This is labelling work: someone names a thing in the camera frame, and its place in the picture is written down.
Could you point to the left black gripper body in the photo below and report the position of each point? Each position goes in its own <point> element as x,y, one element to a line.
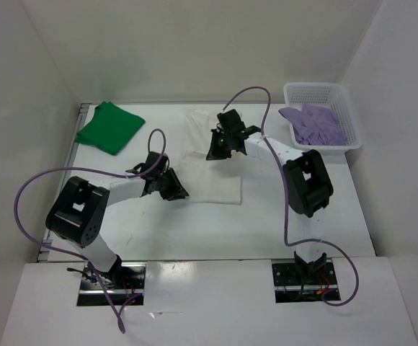
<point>158,177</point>

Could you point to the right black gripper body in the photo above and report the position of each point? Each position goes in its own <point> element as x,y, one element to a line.
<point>228,135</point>

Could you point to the cream white t shirt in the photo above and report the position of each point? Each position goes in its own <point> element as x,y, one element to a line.
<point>207,181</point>

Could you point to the green t shirt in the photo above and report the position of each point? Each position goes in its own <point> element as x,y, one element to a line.
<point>110,129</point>

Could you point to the lavender t shirt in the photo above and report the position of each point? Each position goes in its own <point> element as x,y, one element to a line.
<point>315,125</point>

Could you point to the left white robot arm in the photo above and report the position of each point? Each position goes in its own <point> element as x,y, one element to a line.
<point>78,212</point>

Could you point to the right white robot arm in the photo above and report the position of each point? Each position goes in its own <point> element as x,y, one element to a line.
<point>307,188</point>

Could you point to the white plastic basket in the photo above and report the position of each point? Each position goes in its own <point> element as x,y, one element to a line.
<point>328,95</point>

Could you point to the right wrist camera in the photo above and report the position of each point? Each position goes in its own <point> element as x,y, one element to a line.
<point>230,122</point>

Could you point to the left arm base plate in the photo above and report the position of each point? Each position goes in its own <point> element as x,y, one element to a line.
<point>130,288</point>

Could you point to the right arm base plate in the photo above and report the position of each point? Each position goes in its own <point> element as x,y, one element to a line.
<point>288,287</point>

